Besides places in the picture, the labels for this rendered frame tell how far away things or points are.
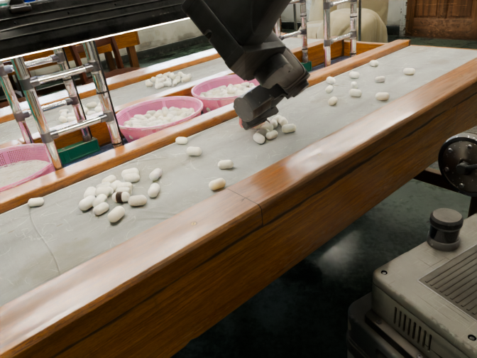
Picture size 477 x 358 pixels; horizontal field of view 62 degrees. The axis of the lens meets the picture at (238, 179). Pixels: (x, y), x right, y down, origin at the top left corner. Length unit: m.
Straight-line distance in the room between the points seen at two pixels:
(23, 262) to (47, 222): 0.12
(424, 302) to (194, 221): 0.51
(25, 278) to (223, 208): 0.33
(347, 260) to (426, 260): 0.74
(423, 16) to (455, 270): 4.88
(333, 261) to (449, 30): 4.23
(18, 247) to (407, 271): 0.80
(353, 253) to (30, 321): 1.39
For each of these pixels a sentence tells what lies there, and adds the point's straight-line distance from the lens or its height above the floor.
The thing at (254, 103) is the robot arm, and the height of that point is 0.87.
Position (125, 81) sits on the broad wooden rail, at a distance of 1.71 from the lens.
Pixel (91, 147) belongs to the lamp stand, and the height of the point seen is 0.69.
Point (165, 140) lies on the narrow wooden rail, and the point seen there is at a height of 0.76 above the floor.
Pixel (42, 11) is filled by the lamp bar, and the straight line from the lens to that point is 0.78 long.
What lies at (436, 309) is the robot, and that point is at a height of 0.47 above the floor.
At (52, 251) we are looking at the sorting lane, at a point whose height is 0.74.
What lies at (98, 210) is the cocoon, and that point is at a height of 0.75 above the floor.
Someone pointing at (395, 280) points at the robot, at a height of 0.47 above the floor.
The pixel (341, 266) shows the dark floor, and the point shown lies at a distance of 1.71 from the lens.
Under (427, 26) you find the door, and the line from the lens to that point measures 5.69.
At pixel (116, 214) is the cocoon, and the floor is 0.76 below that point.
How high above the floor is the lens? 1.13
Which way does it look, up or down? 29 degrees down
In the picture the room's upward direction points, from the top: 8 degrees counter-clockwise
